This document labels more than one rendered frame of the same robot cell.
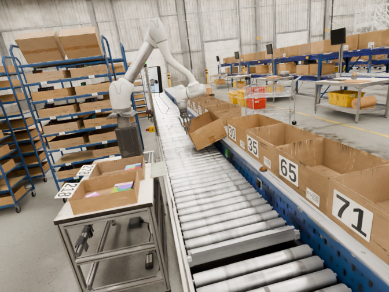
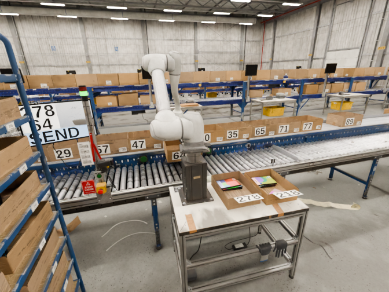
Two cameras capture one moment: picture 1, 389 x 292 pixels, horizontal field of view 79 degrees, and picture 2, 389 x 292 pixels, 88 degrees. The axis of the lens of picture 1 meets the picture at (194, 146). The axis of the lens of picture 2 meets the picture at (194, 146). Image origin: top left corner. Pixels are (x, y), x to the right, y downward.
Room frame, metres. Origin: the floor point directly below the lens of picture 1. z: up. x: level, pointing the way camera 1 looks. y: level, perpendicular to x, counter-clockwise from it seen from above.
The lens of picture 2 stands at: (2.20, 2.04, 1.74)
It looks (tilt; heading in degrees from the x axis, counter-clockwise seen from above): 20 degrees down; 263
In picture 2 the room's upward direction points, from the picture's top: 1 degrees counter-clockwise
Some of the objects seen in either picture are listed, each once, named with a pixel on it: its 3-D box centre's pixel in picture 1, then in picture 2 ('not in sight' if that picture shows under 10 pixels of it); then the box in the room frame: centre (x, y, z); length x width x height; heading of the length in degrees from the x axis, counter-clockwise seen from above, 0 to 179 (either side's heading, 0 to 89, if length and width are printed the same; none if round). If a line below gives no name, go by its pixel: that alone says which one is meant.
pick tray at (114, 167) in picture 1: (119, 171); (234, 188); (1.71, 0.60, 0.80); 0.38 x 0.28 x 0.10; 98
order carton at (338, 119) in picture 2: not in sight; (344, 119); (-0.55, -0.84, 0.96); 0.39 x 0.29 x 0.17; 9
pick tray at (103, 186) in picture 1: (107, 190); (268, 185); (1.40, 0.60, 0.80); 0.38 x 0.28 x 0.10; 97
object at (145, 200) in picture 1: (117, 178); (232, 197); (1.73, 0.65, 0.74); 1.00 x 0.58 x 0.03; 6
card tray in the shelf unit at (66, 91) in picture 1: (55, 93); not in sight; (3.00, 1.60, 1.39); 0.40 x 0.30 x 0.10; 97
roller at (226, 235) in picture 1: (235, 233); (276, 156); (0.92, -0.14, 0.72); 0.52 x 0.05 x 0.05; 99
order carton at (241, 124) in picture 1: (253, 131); (205, 134); (1.76, -0.47, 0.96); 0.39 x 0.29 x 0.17; 9
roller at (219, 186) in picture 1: (210, 189); (243, 160); (1.37, -0.07, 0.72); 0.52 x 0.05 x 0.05; 99
